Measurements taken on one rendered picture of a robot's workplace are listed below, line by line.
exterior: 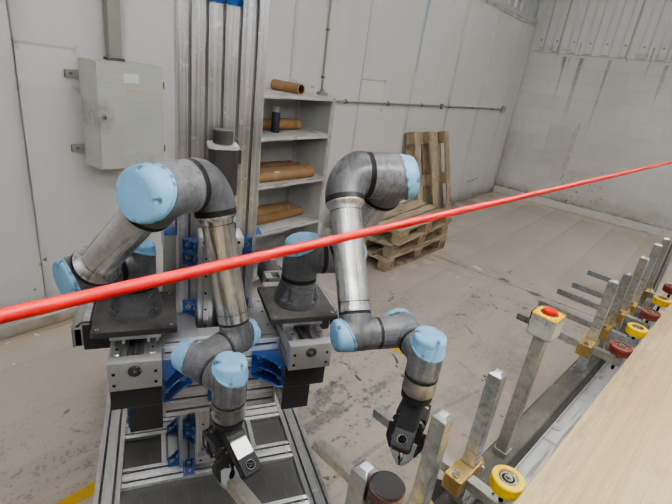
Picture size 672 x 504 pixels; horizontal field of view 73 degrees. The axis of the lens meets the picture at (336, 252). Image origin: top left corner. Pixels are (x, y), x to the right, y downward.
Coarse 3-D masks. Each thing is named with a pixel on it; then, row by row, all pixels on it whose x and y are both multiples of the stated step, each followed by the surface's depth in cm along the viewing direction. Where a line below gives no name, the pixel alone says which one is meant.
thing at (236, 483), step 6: (228, 480) 106; (234, 480) 106; (240, 480) 106; (228, 486) 105; (234, 486) 104; (240, 486) 104; (246, 486) 105; (228, 492) 106; (234, 492) 103; (240, 492) 103; (246, 492) 103; (252, 492) 103; (234, 498) 104; (240, 498) 102; (246, 498) 102; (252, 498) 102
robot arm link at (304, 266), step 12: (288, 240) 142; (300, 240) 142; (300, 252) 140; (312, 252) 141; (324, 252) 143; (288, 264) 143; (300, 264) 141; (312, 264) 142; (324, 264) 144; (288, 276) 144; (300, 276) 143; (312, 276) 145
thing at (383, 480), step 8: (384, 472) 76; (376, 480) 75; (384, 480) 75; (392, 480) 75; (400, 480) 75; (376, 488) 73; (384, 488) 73; (392, 488) 73; (400, 488) 74; (384, 496) 72; (392, 496) 72; (400, 496) 72
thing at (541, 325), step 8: (536, 312) 126; (536, 320) 126; (544, 320) 124; (552, 320) 123; (560, 320) 124; (528, 328) 128; (536, 328) 126; (544, 328) 125; (552, 328) 123; (560, 328) 127; (536, 336) 127; (544, 336) 125; (552, 336) 124
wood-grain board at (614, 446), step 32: (640, 352) 177; (608, 384) 154; (640, 384) 156; (608, 416) 138; (640, 416) 140; (576, 448) 124; (608, 448) 125; (640, 448) 127; (544, 480) 112; (576, 480) 113; (608, 480) 115; (640, 480) 116
